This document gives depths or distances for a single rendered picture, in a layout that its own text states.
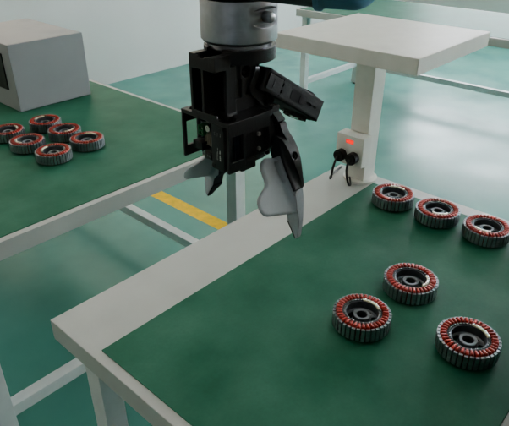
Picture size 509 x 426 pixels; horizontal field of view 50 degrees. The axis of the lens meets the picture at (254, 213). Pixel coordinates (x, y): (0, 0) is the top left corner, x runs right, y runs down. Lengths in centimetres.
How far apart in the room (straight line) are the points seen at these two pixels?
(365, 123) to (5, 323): 162
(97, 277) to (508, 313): 183
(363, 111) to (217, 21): 108
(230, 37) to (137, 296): 77
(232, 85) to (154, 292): 73
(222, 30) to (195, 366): 66
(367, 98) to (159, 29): 425
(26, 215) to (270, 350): 81
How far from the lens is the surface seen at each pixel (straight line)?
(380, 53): 120
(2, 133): 207
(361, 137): 156
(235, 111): 55
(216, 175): 66
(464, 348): 106
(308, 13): 446
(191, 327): 110
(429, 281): 121
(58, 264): 273
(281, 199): 57
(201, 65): 53
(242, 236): 137
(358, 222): 144
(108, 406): 129
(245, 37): 52
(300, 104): 61
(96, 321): 115
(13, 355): 230
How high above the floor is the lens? 147
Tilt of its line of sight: 30 degrees down
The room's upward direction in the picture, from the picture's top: straight up
